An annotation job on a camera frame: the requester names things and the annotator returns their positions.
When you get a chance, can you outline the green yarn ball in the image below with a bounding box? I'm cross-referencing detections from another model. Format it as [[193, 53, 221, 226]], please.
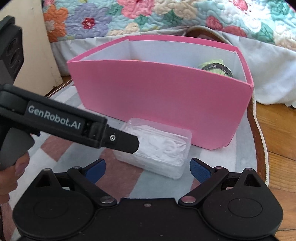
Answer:
[[198, 59, 233, 77]]

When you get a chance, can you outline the person's left hand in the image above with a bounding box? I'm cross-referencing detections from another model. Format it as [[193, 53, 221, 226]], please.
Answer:
[[0, 152, 30, 204]]

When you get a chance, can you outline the striped checkered rug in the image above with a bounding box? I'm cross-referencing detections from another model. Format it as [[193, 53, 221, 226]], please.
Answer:
[[0, 25, 270, 241]]

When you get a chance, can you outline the beige wooden cabinet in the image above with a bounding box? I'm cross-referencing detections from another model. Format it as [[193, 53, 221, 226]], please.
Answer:
[[1, 0, 63, 96]]

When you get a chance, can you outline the clear plastic floss box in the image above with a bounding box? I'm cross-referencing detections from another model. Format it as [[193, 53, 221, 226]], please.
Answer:
[[113, 118, 192, 180]]

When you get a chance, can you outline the pink cardboard box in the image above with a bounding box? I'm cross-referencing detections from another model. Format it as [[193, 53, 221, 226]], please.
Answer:
[[67, 35, 254, 150]]

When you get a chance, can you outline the floral quilt bedspread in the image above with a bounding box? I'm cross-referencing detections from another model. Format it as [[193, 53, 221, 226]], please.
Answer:
[[42, 0, 295, 50]]

